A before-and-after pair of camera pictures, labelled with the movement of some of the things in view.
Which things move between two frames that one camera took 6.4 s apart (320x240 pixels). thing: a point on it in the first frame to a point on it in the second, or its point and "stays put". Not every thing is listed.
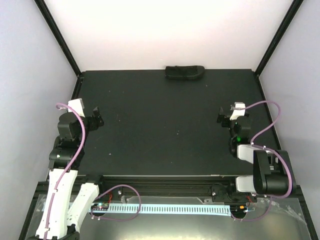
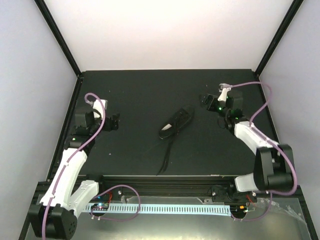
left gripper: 94,125 to 115,126
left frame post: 59,38 stays put
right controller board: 239,210 stays put
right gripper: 221,115 to 213,99
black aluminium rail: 220,188 stays put
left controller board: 101,206 stays put
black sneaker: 184,72 to 181,119
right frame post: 295,6 stays put
